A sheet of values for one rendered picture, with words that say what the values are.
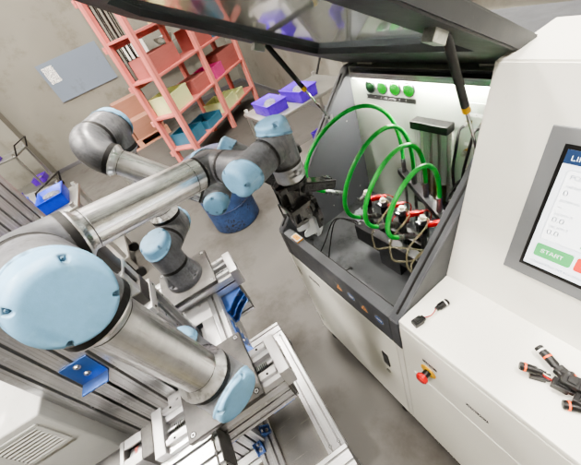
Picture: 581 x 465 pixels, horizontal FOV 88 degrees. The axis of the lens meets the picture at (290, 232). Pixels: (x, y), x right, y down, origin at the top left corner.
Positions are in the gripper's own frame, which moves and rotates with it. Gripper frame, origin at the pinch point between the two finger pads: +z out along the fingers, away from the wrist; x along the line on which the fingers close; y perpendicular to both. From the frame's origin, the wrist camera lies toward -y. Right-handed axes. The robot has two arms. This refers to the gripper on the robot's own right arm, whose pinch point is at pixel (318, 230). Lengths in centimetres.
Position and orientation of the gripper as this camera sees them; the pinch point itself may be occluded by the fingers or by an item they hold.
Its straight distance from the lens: 88.5
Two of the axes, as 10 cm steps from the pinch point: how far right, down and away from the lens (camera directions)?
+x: 5.4, 4.2, -7.3
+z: 3.2, 7.0, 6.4
